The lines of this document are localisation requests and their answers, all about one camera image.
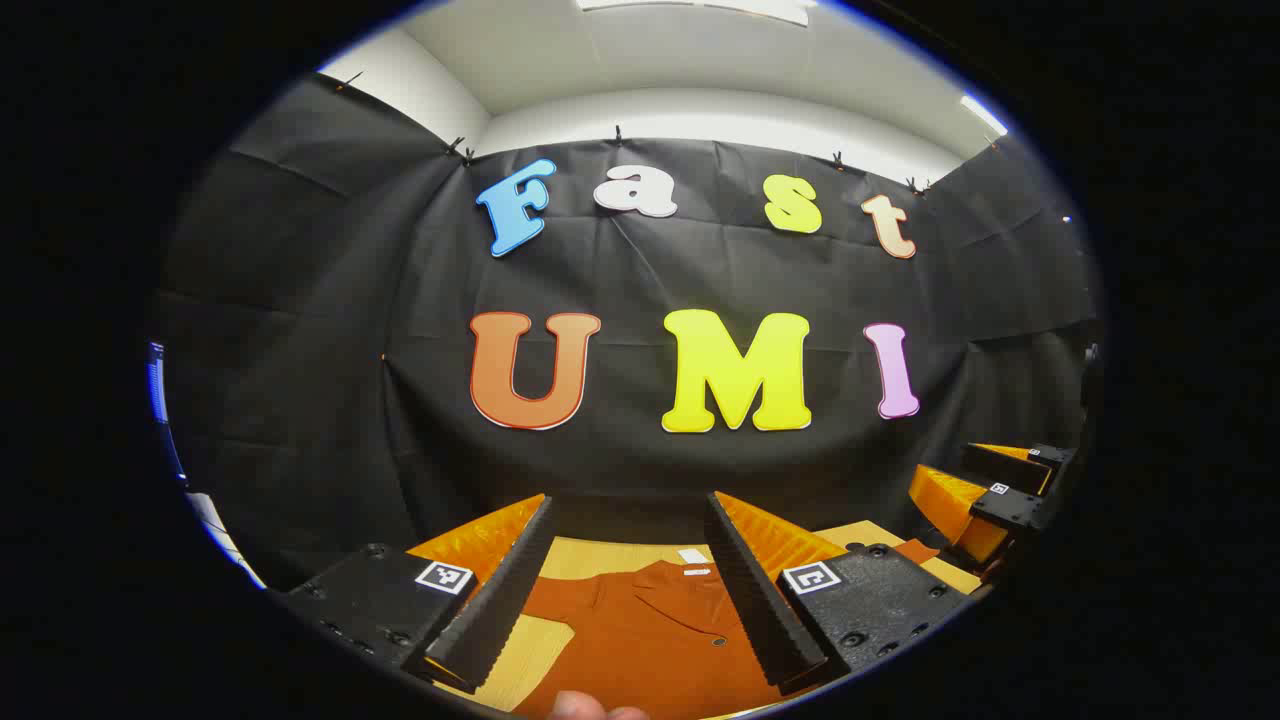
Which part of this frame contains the white panel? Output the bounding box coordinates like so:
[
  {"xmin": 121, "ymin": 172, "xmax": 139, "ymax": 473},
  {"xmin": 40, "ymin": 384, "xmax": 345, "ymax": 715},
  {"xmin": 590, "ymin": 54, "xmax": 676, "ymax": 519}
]
[{"xmin": 185, "ymin": 490, "xmax": 267, "ymax": 591}]

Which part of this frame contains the large ceiling light panel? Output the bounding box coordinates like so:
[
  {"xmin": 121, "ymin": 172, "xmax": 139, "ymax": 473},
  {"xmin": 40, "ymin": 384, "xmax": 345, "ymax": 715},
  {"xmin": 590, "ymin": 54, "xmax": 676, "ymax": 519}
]
[{"xmin": 577, "ymin": 0, "xmax": 813, "ymax": 27}]

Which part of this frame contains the orange knit jacket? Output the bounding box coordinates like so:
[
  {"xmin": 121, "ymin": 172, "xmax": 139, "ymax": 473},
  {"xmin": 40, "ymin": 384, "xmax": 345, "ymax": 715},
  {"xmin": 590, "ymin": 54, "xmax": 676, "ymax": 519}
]
[{"xmin": 515, "ymin": 540, "xmax": 941, "ymax": 720}]

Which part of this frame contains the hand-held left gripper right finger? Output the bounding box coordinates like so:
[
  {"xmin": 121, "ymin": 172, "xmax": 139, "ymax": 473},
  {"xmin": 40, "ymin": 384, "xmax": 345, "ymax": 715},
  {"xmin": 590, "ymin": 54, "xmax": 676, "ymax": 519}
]
[{"xmin": 703, "ymin": 490, "xmax": 971, "ymax": 699}]

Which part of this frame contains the black backdrop cloth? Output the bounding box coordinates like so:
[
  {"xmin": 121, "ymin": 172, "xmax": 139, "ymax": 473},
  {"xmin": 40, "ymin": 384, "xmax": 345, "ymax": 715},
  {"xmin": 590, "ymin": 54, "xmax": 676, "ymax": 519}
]
[{"xmin": 150, "ymin": 72, "xmax": 1101, "ymax": 591}]

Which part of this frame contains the small ceiling light panel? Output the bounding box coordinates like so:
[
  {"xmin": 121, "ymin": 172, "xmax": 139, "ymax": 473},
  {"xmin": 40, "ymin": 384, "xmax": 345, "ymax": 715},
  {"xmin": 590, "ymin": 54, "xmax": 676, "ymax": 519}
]
[{"xmin": 960, "ymin": 94, "xmax": 1010, "ymax": 138}]

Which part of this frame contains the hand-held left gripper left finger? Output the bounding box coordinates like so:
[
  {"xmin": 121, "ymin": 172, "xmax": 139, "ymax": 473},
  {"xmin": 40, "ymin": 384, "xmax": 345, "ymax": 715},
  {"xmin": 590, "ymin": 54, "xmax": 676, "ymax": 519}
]
[{"xmin": 280, "ymin": 493, "xmax": 557, "ymax": 696}]

